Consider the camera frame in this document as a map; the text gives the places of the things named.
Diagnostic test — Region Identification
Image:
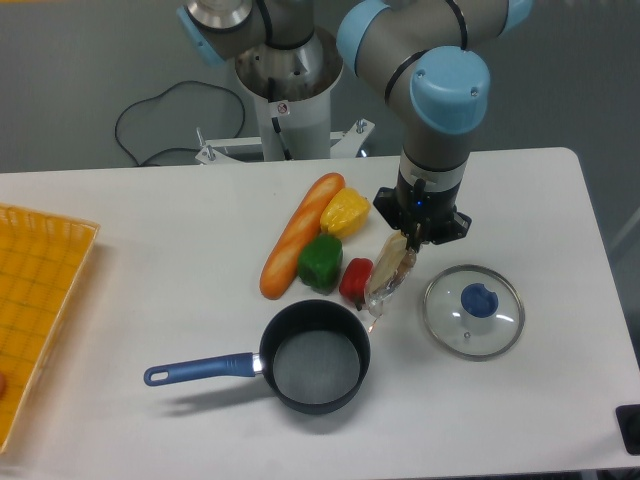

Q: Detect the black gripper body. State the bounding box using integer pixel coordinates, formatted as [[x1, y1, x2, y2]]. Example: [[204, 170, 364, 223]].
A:
[[373, 174, 472, 245]]

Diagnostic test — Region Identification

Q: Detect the toast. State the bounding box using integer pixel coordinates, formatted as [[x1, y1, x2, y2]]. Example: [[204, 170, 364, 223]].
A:
[[364, 232, 417, 320]]

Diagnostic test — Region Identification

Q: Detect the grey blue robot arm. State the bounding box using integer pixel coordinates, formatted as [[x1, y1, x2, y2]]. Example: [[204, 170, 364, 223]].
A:
[[177, 1, 532, 251]]

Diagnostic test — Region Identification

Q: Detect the red bell pepper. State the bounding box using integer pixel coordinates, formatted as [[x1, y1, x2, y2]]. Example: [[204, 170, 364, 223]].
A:
[[339, 258, 373, 310]]

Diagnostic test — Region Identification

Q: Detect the yellow bell pepper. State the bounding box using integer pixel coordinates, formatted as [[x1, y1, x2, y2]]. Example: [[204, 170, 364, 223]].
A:
[[320, 187, 371, 239]]

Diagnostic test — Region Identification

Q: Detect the glass lid blue knob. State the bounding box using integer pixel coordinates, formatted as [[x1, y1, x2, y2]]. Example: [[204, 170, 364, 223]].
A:
[[422, 264, 525, 361]]

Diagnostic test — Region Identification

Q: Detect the green bell pepper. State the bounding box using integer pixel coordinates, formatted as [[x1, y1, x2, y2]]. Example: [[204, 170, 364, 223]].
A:
[[297, 234, 343, 294]]

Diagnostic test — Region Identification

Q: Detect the orange baguette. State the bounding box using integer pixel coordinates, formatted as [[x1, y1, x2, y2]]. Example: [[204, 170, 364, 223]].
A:
[[259, 172, 346, 300]]

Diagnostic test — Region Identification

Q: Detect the black device at edge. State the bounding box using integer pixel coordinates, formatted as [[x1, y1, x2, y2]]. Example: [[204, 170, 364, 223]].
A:
[[615, 404, 640, 456]]

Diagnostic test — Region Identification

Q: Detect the yellow plastic basket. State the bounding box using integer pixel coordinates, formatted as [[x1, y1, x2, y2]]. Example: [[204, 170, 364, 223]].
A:
[[1, 204, 100, 452]]

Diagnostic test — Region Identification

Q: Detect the dark pot blue handle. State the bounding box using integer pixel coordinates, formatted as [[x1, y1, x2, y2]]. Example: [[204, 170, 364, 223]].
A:
[[143, 299, 371, 415]]

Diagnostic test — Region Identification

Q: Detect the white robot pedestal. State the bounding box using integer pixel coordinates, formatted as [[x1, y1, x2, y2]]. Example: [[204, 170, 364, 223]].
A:
[[234, 27, 375, 161]]

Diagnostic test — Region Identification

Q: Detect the black cable on floor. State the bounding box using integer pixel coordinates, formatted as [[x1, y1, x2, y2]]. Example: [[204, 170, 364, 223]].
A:
[[114, 80, 247, 167]]

